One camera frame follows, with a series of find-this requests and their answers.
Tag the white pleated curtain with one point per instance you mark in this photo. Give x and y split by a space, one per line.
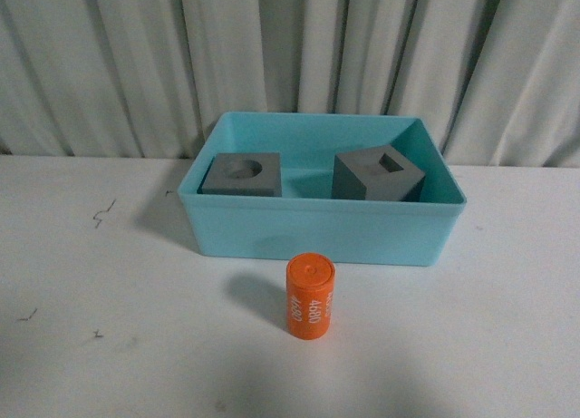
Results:
496 81

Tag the orange cylinder marked 4680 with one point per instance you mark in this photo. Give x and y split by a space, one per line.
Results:
309 295

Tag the light blue plastic box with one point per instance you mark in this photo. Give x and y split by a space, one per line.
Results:
306 217

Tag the gray block with round hole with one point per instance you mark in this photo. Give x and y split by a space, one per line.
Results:
244 174

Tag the gray block with square hole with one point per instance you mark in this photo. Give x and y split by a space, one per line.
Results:
378 173

